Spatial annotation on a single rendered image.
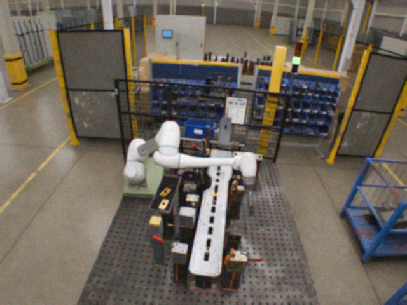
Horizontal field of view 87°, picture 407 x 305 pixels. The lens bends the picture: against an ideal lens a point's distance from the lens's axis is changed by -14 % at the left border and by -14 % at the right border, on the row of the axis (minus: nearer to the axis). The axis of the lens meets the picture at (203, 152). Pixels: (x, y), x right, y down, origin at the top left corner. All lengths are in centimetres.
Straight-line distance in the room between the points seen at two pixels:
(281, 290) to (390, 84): 370
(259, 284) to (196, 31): 767
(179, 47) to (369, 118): 615
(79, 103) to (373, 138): 515
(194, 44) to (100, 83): 493
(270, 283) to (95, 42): 371
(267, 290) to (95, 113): 368
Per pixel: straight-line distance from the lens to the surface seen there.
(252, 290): 185
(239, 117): 271
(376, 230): 357
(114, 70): 402
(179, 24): 853
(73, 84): 443
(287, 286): 194
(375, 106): 469
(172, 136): 167
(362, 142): 494
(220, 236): 168
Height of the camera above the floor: 231
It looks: 32 degrees down
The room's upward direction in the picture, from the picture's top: 4 degrees clockwise
